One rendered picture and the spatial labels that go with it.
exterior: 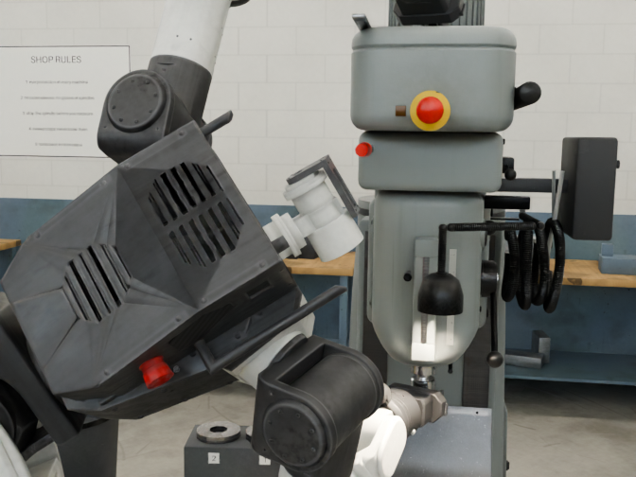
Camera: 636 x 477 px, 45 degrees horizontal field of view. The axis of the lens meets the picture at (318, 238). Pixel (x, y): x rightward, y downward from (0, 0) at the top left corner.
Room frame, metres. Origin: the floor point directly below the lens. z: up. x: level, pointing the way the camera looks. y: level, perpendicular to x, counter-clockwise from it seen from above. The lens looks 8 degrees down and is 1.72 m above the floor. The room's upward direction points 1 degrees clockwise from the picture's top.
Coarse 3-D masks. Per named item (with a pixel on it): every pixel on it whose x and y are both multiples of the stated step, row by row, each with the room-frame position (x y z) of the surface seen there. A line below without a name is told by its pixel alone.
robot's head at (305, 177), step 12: (324, 156) 1.03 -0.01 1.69; (312, 168) 1.00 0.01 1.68; (324, 168) 1.00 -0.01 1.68; (336, 168) 1.03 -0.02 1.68; (288, 180) 1.01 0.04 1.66; (300, 180) 1.00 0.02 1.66; (312, 180) 0.99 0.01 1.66; (336, 180) 1.00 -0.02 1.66; (288, 192) 1.00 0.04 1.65; (348, 192) 1.03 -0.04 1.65; (348, 204) 1.00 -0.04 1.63
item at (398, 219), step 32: (384, 192) 1.36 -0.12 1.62; (416, 192) 1.33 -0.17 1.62; (448, 192) 1.33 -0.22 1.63; (384, 224) 1.34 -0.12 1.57; (416, 224) 1.32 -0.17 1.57; (384, 256) 1.34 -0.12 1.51; (448, 256) 1.31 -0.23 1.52; (480, 256) 1.34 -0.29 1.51; (384, 288) 1.34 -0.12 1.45; (480, 288) 1.35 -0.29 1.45; (384, 320) 1.34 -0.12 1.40; (448, 320) 1.31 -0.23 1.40; (448, 352) 1.31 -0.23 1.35
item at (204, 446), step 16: (192, 432) 1.51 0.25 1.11; (208, 432) 1.48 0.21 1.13; (224, 432) 1.48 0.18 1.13; (240, 432) 1.51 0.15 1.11; (192, 448) 1.43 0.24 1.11; (208, 448) 1.43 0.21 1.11; (224, 448) 1.43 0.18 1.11; (240, 448) 1.43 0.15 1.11; (192, 464) 1.43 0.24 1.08; (208, 464) 1.43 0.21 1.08; (224, 464) 1.43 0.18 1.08; (240, 464) 1.43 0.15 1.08; (256, 464) 1.43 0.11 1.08; (272, 464) 1.43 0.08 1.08
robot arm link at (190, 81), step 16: (160, 64) 1.07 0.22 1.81; (176, 64) 1.07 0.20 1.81; (192, 64) 1.08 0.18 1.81; (176, 80) 1.06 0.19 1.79; (192, 80) 1.07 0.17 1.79; (208, 80) 1.10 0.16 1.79; (176, 96) 1.03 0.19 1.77; (192, 96) 1.07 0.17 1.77; (176, 112) 1.02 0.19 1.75; (192, 112) 1.07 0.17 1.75; (176, 128) 1.02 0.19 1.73
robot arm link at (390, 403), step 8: (384, 384) 1.26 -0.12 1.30; (384, 392) 1.24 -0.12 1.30; (384, 400) 1.24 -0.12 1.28; (392, 400) 1.25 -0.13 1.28; (384, 408) 1.24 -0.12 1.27; (392, 408) 1.24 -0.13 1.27; (400, 408) 1.24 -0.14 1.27; (376, 416) 1.19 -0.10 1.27; (400, 416) 1.23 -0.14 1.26; (408, 416) 1.25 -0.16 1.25; (368, 424) 1.18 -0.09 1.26; (376, 424) 1.18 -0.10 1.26; (408, 424) 1.24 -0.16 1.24; (368, 432) 1.17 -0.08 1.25; (376, 432) 1.17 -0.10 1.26; (408, 432) 1.25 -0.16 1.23; (360, 440) 1.18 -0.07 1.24; (368, 440) 1.17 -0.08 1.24; (360, 448) 1.18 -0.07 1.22
